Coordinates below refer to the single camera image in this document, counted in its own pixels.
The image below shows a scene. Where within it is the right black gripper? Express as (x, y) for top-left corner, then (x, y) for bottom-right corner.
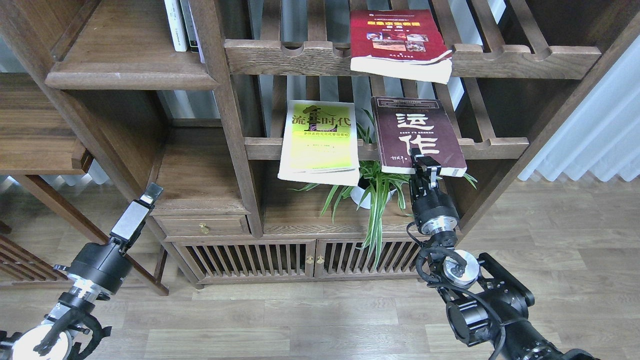
(409, 155), (459, 236)

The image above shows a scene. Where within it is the pale purple upright book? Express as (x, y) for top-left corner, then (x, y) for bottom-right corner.
(182, 0), (206, 64)

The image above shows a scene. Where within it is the brass drawer knob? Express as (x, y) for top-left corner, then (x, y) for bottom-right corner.
(198, 223), (210, 234)

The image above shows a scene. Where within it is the dark wooden bookshelf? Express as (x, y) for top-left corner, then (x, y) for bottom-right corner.
(1, 0), (639, 286)

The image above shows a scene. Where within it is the dark upright book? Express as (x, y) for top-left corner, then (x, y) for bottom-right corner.
(179, 0), (199, 53)

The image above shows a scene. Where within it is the dark maroon cover book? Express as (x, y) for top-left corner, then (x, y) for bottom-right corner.
(371, 96), (467, 177)

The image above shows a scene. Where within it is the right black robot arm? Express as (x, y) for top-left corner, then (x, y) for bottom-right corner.
(410, 148), (593, 360)

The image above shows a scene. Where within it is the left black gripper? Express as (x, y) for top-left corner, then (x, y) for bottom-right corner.
(54, 182), (163, 302)

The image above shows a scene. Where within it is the red cover book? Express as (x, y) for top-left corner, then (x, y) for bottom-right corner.
(350, 9), (453, 85)

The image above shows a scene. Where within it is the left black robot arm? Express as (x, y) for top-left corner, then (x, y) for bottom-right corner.
(1, 183), (163, 360)

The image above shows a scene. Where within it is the green spider plant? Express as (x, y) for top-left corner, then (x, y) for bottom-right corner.
(290, 108), (478, 271)

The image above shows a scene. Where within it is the yellow green cover book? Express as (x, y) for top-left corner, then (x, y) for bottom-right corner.
(278, 100), (361, 186)

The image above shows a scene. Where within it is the white upright book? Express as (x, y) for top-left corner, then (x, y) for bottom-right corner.
(164, 0), (189, 52)

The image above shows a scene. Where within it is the white curtain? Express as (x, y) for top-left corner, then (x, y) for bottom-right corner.
(518, 39), (640, 182)

